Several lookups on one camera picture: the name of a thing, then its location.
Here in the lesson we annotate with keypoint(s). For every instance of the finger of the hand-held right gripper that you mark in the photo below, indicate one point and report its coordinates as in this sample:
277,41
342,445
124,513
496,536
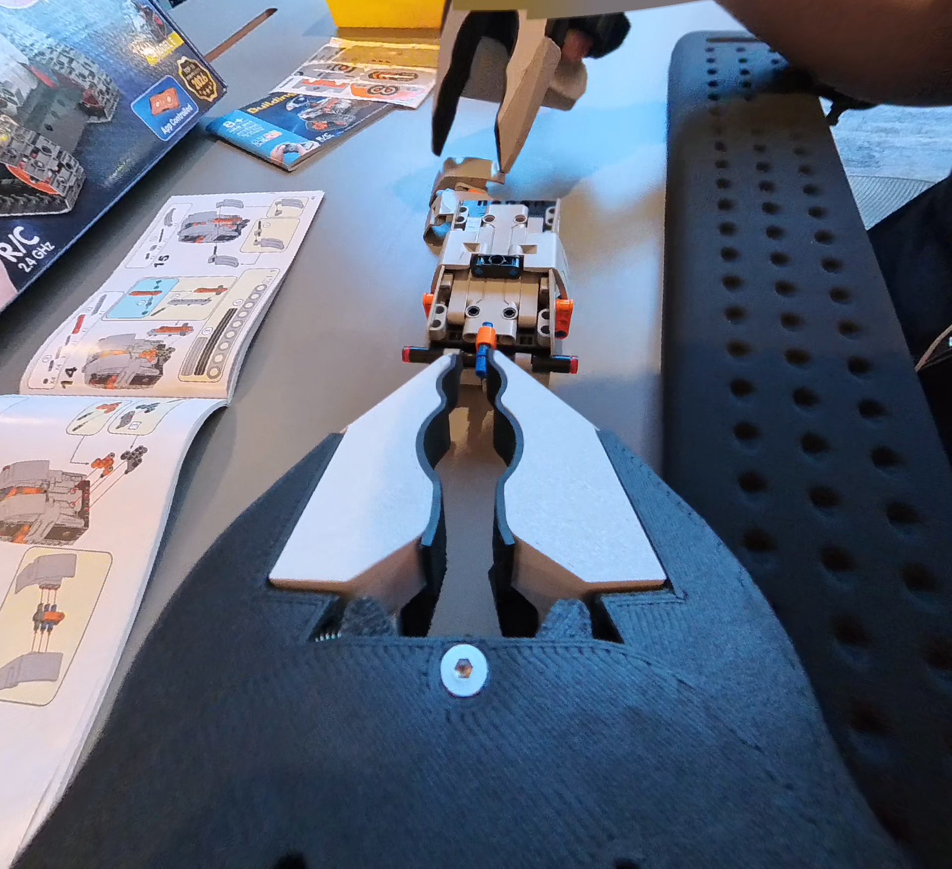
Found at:
454,66
532,88

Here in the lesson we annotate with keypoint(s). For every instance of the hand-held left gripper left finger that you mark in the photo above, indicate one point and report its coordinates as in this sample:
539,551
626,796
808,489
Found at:
357,512

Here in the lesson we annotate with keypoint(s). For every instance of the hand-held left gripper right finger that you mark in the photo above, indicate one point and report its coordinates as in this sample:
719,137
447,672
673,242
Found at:
587,512

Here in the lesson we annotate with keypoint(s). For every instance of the grey curved block piece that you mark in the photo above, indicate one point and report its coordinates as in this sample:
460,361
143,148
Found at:
457,177

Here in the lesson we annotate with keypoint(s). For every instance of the grey toy robot assembly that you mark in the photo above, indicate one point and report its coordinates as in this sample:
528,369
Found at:
498,244

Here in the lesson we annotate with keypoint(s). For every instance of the person's right forearm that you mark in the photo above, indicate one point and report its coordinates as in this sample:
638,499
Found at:
855,29

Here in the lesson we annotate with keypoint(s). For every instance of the person's right hand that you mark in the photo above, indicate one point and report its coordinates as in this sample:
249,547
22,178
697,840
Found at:
576,47

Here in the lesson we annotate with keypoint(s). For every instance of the colourful sticker sheet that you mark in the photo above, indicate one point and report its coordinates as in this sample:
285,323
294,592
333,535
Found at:
357,73

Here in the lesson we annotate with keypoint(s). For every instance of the blue closed booklet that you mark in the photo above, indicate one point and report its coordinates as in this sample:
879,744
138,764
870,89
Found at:
297,133

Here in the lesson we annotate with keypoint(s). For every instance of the open instruction booklet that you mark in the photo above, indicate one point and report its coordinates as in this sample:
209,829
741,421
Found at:
149,363

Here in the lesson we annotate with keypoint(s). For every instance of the blue robot kit box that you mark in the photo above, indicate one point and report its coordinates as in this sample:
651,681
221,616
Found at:
74,103

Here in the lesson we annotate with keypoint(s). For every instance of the person's dark clothing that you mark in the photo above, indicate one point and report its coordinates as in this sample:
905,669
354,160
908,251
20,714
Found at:
918,252

